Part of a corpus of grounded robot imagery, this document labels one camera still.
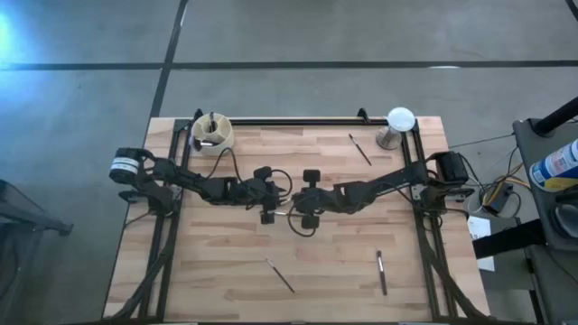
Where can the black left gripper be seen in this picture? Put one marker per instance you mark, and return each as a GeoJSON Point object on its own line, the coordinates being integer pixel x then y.
{"type": "Point", "coordinates": [248, 192]}

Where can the grey side cart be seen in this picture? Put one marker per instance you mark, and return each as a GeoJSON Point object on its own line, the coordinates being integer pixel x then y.
{"type": "Point", "coordinates": [526, 149]}

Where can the white paper sheet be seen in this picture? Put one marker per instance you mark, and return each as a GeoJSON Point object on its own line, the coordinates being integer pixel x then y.
{"type": "Point", "coordinates": [478, 228]}

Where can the white canister blue label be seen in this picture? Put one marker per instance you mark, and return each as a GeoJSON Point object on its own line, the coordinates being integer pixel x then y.
{"type": "Point", "coordinates": [557, 164]}

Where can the dark grey side table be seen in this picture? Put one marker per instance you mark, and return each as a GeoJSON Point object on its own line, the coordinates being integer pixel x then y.
{"type": "Point", "coordinates": [27, 216]}

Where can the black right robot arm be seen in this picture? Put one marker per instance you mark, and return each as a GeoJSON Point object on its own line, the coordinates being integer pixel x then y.
{"type": "Point", "coordinates": [388, 185]}

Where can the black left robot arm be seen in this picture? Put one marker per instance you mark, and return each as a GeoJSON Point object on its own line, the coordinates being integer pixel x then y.
{"type": "Point", "coordinates": [212, 189]}

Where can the black vertical pole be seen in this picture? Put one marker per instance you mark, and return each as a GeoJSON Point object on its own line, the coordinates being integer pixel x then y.
{"type": "Point", "coordinates": [557, 116]}

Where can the black power adapter box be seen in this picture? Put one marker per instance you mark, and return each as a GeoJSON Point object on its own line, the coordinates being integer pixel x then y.
{"type": "Point", "coordinates": [499, 201]}

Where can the cream round compartment organizer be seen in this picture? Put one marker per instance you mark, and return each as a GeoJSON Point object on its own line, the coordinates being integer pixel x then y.
{"type": "Point", "coordinates": [223, 135]}

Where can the black frame clamp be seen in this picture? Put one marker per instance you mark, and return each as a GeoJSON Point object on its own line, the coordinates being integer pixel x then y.
{"type": "Point", "coordinates": [198, 114]}
{"type": "Point", "coordinates": [362, 115]}

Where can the black cart base bar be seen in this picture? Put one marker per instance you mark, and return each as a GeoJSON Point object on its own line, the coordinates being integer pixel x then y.
{"type": "Point", "coordinates": [506, 239]}

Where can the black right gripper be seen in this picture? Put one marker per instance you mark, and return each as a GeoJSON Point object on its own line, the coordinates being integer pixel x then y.
{"type": "Point", "coordinates": [329, 201]}

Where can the black metal table frame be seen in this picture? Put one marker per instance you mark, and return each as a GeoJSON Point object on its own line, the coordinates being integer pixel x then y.
{"type": "Point", "coordinates": [293, 122]}

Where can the thin black makeup brush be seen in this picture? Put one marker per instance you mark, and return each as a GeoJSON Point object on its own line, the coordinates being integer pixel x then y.
{"type": "Point", "coordinates": [360, 149]}
{"type": "Point", "coordinates": [280, 275]}
{"type": "Point", "coordinates": [211, 123]}
{"type": "Point", "coordinates": [281, 213]}

